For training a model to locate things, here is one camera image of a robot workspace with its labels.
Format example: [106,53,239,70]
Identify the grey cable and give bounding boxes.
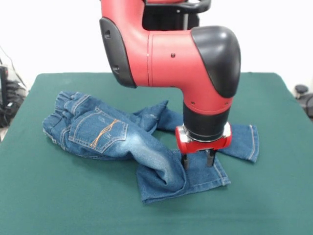
[0,45,26,89]

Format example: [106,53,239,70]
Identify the blue denim jeans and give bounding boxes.
[42,91,259,205]

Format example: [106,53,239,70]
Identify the black box with red light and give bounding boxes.
[0,65,9,108]

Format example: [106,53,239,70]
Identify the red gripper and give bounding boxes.
[174,122,233,170]

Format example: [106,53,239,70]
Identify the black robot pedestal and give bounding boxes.
[141,0,212,32]

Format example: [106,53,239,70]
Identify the dark green table cloth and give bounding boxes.
[0,71,313,235]

